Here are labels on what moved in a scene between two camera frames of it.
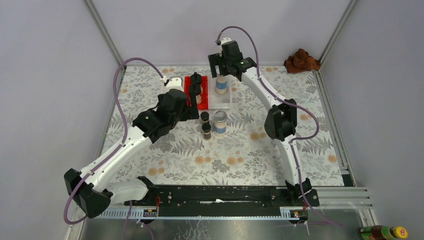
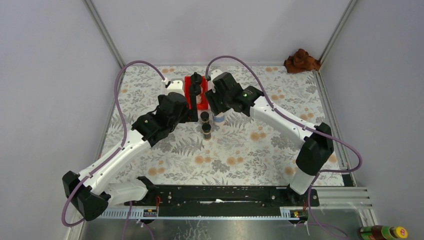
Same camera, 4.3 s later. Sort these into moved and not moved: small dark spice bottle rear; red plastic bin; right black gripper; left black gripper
Moved: right black gripper
Not moved: red plastic bin; left black gripper; small dark spice bottle rear
